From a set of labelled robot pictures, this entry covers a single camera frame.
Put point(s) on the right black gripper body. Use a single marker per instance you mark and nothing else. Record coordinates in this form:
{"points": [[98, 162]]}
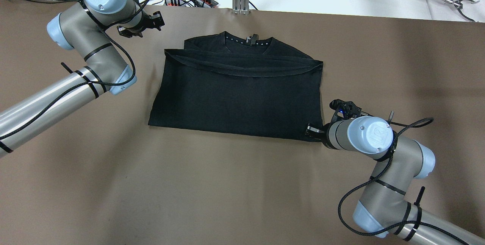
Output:
{"points": [[328, 134]]}

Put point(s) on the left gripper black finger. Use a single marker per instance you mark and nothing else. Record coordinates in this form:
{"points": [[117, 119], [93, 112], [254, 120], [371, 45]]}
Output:
{"points": [[156, 21]]}

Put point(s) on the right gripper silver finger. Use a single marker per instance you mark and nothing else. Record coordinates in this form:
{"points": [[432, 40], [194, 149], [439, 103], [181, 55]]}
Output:
{"points": [[313, 131]]}

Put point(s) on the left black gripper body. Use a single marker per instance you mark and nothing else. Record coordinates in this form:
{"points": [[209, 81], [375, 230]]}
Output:
{"points": [[138, 24]]}

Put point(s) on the black graphic t-shirt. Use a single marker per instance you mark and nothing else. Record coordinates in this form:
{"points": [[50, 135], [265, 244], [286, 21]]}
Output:
{"points": [[222, 83]]}

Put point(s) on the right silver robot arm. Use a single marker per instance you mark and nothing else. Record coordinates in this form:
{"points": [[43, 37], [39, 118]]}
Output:
{"points": [[382, 208]]}

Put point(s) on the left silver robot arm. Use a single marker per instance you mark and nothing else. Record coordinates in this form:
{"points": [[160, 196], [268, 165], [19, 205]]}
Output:
{"points": [[106, 67]]}

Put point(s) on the red power strip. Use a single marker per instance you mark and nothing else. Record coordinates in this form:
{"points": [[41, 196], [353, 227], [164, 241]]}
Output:
{"points": [[192, 3]]}

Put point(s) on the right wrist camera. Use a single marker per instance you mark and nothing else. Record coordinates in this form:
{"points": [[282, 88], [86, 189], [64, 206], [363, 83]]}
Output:
{"points": [[345, 109]]}

